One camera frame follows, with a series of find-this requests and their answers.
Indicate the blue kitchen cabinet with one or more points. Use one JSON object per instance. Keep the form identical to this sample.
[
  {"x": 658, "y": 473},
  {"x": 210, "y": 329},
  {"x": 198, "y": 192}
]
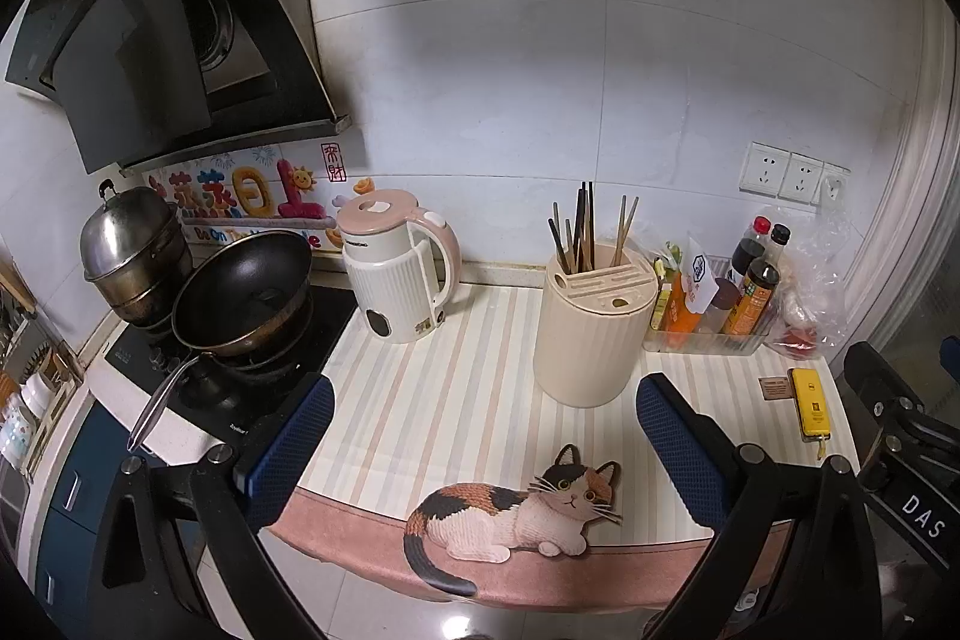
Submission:
[{"x": 75, "y": 505}]

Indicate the black wok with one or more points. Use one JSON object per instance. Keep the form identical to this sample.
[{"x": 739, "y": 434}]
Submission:
[{"x": 240, "y": 287}]

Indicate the orange white packet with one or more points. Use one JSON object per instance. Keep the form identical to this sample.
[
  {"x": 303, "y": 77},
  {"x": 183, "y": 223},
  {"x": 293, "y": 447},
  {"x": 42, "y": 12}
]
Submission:
[{"x": 686, "y": 310}]

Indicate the green cap tube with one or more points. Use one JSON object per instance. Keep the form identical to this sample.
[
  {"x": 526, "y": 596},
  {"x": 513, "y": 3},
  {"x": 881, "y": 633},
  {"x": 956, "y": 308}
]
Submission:
[{"x": 670, "y": 257}]

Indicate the white door frame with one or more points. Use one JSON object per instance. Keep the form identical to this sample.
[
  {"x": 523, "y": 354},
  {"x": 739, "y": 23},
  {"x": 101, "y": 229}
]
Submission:
[{"x": 915, "y": 160}]

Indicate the clear condiment tray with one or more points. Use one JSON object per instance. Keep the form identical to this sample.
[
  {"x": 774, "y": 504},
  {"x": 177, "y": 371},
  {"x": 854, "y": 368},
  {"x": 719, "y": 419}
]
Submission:
[{"x": 712, "y": 344}]

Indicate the red seal sticker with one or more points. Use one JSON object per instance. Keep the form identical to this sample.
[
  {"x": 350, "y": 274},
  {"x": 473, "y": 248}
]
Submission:
[{"x": 334, "y": 162}]

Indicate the steel steamer pot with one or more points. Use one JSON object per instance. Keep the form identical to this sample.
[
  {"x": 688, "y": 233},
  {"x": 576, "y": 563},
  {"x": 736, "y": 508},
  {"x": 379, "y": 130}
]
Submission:
[{"x": 135, "y": 235}]

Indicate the brown lid jar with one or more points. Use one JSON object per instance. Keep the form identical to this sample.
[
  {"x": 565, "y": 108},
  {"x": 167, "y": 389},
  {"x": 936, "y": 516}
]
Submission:
[{"x": 724, "y": 302}]

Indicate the red food in bag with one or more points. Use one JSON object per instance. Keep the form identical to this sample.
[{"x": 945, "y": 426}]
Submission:
[{"x": 796, "y": 338}]

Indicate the dark brown chopstick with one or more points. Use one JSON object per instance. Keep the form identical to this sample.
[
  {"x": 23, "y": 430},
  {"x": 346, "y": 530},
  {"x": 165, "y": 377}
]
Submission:
[
  {"x": 587, "y": 227},
  {"x": 557, "y": 246},
  {"x": 578, "y": 227},
  {"x": 583, "y": 227}
]

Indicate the black cap sauce bottle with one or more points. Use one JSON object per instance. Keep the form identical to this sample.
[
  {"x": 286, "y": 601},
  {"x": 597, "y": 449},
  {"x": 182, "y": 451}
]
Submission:
[{"x": 780, "y": 242}]

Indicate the cream ribbed utensil holder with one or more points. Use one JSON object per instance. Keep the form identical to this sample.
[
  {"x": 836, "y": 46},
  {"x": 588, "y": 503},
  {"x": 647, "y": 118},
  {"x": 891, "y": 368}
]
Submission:
[{"x": 592, "y": 340}]

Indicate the yellow seasoning box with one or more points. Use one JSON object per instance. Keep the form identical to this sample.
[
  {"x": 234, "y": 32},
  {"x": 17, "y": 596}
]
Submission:
[{"x": 660, "y": 306}]

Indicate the red cap sauce bottle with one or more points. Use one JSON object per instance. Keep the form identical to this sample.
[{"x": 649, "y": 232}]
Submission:
[{"x": 750, "y": 250}]

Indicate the black range hood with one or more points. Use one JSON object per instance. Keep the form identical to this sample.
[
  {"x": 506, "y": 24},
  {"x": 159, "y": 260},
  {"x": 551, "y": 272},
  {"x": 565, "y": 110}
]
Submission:
[{"x": 150, "y": 48}]

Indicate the white wall socket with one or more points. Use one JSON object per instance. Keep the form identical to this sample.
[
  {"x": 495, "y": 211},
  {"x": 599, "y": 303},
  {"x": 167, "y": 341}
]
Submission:
[
  {"x": 832, "y": 184},
  {"x": 763, "y": 168},
  {"x": 801, "y": 177}
]

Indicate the black cooktop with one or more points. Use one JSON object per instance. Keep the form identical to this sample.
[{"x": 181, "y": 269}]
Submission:
[{"x": 326, "y": 317}]

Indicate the striped cat print mat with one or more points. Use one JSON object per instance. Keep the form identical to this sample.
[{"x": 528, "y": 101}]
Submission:
[{"x": 465, "y": 385}]

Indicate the small brown card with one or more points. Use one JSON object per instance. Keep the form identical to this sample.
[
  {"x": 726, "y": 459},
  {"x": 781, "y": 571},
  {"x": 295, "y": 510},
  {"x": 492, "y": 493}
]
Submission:
[{"x": 775, "y": 388}]

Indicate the white pink electric kettle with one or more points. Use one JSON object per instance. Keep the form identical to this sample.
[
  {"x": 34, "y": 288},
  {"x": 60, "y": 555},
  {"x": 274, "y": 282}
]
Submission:
[{"x": 390, "y": 280}]

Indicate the white patterned cup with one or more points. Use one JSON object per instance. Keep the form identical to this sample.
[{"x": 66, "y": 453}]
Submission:
[{"x": 15, "y": 437}]

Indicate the kitchen rack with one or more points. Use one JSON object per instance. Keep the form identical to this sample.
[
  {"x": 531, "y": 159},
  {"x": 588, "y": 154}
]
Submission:
[{"x": 52, "y": 370}]

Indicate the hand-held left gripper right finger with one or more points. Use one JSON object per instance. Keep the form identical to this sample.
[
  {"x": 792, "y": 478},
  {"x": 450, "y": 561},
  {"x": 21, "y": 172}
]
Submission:
[{"x": 679, "y": 445}]

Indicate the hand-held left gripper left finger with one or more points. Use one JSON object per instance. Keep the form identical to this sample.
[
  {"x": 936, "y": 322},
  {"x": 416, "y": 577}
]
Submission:
[{"x": 296, "y": 437}]

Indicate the orange label sauce bottle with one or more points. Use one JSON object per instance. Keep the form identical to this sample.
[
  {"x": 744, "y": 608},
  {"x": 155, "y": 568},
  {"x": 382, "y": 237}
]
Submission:
[{"x": 750, "y": 306}]

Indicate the colourful wall sticker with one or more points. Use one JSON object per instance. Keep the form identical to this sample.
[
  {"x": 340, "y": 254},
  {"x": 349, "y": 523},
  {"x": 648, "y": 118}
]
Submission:
[{"x": 255, "y": 197}]

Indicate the clear plastic bag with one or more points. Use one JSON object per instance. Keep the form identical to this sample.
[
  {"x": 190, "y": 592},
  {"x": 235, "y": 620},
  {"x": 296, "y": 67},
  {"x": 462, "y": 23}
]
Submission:
[{"x": 817, "y": 280}]

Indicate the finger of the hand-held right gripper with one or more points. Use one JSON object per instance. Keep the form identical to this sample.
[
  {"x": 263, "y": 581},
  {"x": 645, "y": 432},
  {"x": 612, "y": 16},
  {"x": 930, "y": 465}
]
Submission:
[
  {"x": 881, "y": 381},
  {"x": 951, "y": 359}
]

